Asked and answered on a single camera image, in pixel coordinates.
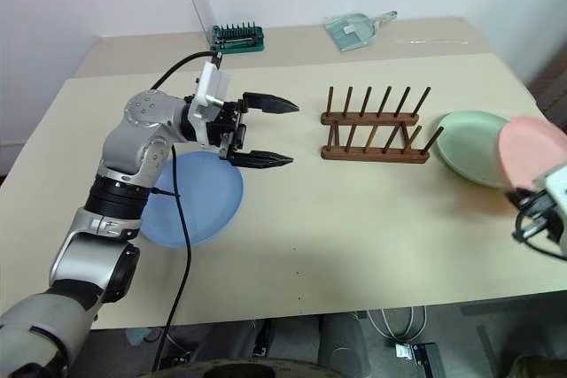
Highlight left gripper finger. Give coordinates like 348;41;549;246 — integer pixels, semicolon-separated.
241;91;300;114
228;150;295;170

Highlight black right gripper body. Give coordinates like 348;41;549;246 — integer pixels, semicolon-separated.
512;190;563;246

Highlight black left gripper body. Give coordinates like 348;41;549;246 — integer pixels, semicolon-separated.
206;98;249;160

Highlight pink plate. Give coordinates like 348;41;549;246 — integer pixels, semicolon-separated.
496;115;567;193

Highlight wooden dish rack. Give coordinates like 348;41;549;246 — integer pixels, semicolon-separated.
320;85;445;162

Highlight blue plate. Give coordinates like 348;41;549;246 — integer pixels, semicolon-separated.
139;150;245;250

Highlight green plate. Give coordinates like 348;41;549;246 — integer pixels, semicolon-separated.
436;109;513;189

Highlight dark brown woven object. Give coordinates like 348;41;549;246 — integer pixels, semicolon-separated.
529;48;567;125

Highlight yellowish rounded object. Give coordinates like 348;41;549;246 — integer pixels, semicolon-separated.
509;353;567;378

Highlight clear plastic strip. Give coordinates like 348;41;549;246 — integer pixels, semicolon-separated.
395;37;470;46

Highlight black box with white label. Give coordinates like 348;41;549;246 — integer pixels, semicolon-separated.
392;341;446;378

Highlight grey rounded shape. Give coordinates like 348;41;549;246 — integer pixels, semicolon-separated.
318;312;371;373

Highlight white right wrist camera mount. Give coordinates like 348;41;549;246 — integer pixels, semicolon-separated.
533;164;567;246

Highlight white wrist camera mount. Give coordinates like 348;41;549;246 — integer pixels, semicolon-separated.
185;60;232;149
533;164;567;246

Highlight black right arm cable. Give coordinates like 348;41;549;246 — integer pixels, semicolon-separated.
512;213;567;260

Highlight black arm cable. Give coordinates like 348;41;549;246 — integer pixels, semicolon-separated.
512;213;567;260
149;50;222;373

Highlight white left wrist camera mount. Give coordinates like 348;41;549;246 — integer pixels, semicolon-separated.
185;60;232;149

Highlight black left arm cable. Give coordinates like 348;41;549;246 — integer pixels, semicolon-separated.
149;50;222;373

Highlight white cable loops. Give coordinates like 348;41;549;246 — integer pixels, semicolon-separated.
366;305;429;344

